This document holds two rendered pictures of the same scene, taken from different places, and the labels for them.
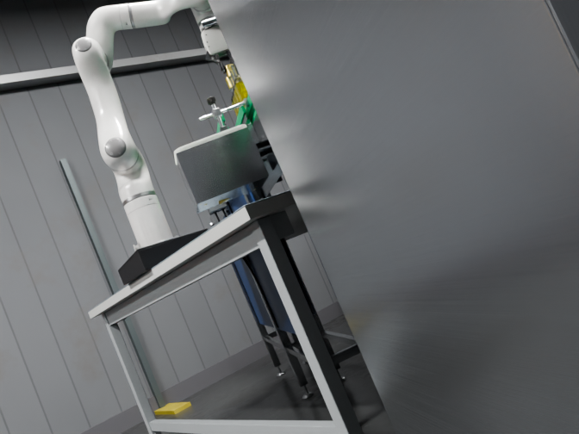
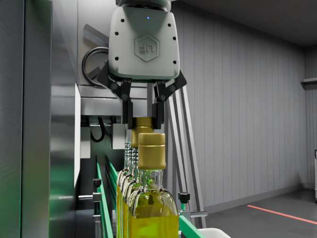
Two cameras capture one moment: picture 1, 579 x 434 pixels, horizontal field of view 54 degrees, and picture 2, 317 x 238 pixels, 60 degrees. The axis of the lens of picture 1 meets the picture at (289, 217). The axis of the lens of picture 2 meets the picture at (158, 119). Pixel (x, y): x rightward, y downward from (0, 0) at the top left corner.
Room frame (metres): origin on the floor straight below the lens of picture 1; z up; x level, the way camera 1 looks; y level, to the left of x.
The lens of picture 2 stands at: (2.50, 0.00, 1.34)
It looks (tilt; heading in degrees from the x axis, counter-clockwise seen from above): 2 degrees up; 178
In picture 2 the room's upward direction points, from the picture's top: straight up
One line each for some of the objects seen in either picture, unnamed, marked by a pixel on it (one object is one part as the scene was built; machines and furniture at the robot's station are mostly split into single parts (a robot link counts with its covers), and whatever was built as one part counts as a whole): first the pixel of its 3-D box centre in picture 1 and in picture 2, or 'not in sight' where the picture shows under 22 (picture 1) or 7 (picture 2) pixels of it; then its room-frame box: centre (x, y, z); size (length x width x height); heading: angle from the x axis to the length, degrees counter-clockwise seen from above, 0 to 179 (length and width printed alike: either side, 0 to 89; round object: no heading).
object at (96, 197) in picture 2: not in sight; (90, 200); (1.62, -0.19, 1.11); 0.07 x 0.04 x 0.13; 102
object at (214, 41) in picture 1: (216, 40); (142, 43); (2.09, -0.01, 1.46); 0.10 x 0.07 x 0.11; 103
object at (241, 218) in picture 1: (310, 216); not in sight; (2.36, -0.08, 0.73); 1.58 x 1.52 x 0.04; 35
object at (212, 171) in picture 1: (230, 168); not in sight; (1.69, 0.10, 0.92); 0.27 x 0.17 x 0.15; 102
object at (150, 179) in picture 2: not in sight; (151, 168); (2.15, 0.00, 1.29); 0.03 x 0.03 x 0.05
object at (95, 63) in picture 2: not in sight; (102, 67); (1.05, -0.25, 1.66); 0.21 x 0.05 x 0.21; 102
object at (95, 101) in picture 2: not in sight; (109, 51); (0.67, -0.28, 1.86); 0.70 x 0.37 x 0.89; 12
